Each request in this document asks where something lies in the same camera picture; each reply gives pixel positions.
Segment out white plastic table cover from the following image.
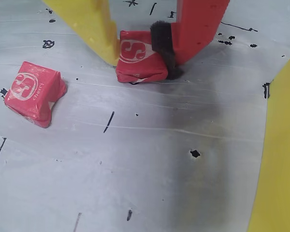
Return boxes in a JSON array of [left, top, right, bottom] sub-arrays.
[[0, 0, 290, 232]]

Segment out red cherry Starburst candy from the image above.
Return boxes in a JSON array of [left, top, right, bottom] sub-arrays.
[[4, 61, 68, 129], [115, 30, 169, 84]]

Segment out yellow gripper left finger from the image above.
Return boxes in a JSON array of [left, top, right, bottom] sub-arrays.
[[42, 0, 119, 67]]

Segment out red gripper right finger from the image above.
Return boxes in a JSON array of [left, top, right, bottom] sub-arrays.
[[149, 0, 231, 81]]

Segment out yellow three-compartment box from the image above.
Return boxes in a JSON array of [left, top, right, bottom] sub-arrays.
[[246, 47, 290, 232]]

